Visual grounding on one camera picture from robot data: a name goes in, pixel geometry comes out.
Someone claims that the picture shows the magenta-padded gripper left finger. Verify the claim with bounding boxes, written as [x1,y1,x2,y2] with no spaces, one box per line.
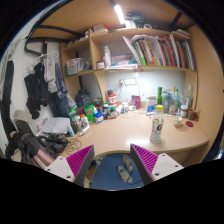
[44,144,96,188]

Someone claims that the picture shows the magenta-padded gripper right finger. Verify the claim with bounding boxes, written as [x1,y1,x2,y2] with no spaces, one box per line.
[129,143,185,186]

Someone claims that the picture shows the clear drink bottle yellow cap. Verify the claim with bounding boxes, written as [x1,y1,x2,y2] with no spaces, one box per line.
[149,104,165,145]

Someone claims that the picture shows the grey slipper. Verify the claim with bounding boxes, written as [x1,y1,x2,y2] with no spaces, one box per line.
[116,165,134,184]
[121,153,135,173]

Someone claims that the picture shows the white tube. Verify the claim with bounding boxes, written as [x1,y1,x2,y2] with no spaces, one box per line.
[78,124,91,137]

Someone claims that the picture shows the blue floor rug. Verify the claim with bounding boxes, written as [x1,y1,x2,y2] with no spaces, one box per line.
[89,153,145,191]

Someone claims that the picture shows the small blue white bottle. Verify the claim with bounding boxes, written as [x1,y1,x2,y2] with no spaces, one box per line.
[93,111,104,124]

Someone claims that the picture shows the green jar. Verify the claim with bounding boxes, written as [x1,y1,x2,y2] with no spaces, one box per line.
[83,104,96,124]

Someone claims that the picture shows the blue and white box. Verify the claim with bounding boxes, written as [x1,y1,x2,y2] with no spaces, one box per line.
[145,95,158,116]

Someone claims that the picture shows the magenta pouch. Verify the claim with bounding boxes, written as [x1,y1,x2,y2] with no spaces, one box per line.
[130,94,142,110]

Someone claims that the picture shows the brown jar white lid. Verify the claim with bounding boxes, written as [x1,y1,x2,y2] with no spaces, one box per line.
[179,104,189,118]

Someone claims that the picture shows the brown cup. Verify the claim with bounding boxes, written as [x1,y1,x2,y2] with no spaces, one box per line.
[187,107,201,122]

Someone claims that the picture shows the green glass bottle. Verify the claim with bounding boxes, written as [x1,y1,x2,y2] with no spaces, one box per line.
[157,86,163,106]

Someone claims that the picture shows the clear bottle green cap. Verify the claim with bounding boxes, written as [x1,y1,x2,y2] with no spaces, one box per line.
[175,88,181,111]

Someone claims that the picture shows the red and white canister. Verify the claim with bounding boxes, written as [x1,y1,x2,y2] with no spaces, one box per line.
[106,93,118,105]

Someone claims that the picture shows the tall clear glass bottle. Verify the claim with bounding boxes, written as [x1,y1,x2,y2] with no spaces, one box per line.
[185,84,194,109]

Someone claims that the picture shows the dark hanging clothes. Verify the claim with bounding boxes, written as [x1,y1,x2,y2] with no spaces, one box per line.
[23,51,69,120]

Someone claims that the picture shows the white desk lamp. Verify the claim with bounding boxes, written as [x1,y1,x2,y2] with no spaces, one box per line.
[105,65,143,111]

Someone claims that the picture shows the wooden shelf unit with books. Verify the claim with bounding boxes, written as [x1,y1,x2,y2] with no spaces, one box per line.
[59,26,198,101]

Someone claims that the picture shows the ceiling light strip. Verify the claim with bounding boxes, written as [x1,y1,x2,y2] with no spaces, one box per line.
[113,3,126,25]

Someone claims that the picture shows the black coiled cable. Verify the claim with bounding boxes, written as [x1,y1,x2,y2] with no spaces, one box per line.
[64,137,83,155]

